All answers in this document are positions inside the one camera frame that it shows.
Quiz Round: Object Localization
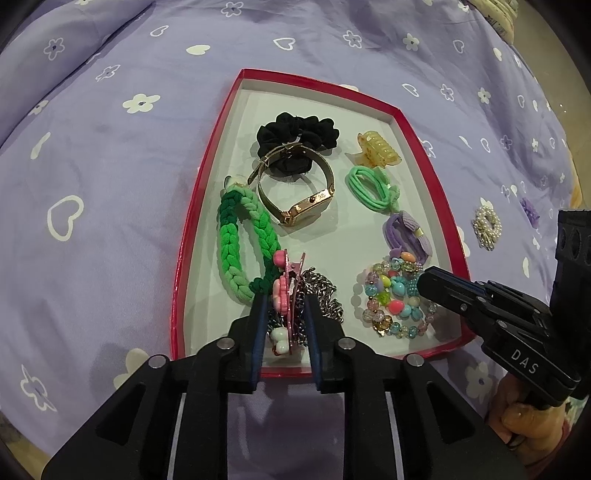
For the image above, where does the pink flower hair clip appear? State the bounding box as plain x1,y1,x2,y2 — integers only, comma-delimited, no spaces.
268,249,308,356

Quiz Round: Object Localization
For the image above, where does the purple elastic hair tie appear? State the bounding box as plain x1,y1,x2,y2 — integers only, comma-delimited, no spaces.
382,210,432,259

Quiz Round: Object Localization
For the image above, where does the person's right hand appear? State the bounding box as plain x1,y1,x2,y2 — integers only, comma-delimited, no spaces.
487,373,578,464

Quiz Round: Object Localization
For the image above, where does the amber hair claw clip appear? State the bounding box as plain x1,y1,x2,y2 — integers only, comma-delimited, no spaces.
355,130,402,167

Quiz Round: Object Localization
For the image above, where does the green elastic hair tie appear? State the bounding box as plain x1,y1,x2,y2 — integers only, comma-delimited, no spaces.
346,166,400,213

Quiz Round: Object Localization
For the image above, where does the cream blanket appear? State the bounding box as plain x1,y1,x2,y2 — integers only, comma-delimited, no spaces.
466,0,523,43

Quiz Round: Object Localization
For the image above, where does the rose gold wristwatch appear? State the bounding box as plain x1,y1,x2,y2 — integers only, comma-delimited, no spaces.
247,143,335,228

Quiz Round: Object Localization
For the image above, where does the colourful bead bracelet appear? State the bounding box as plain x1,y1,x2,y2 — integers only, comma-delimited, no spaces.
353,247,439,340

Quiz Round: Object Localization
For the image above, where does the green braided strap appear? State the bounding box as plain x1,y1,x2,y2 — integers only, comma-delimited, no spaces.
217,174,283,303

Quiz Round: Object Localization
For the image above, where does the small purple hair clip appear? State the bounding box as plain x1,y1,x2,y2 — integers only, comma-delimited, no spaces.
519,198,541,226

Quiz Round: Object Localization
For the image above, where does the purple floral bedsheet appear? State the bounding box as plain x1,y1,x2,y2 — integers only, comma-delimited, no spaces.
0,0,583,480

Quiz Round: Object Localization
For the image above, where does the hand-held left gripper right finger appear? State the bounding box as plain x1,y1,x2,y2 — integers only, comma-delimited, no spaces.
303,294,528,480

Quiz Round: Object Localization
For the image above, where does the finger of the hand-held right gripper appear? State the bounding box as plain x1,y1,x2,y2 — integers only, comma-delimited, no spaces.
417,265,502,343

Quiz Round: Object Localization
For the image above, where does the pearl hair tie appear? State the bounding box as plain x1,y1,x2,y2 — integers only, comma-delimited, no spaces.
471,205,504,252

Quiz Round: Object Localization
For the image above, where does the black scrunchie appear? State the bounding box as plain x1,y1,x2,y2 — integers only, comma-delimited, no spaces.
255,112,341,176

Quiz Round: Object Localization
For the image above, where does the silver chain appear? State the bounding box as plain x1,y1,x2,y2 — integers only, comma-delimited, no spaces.
263,265,345,355

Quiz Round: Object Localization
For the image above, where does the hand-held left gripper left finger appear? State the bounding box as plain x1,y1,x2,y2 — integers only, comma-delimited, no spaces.
41,293,269,480

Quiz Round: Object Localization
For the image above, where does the red jewelry tray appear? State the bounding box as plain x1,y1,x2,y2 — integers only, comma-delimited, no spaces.
168,68,476,380

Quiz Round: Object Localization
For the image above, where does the purple floral pillow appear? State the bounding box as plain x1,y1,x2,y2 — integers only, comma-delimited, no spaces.
0,0,155,144

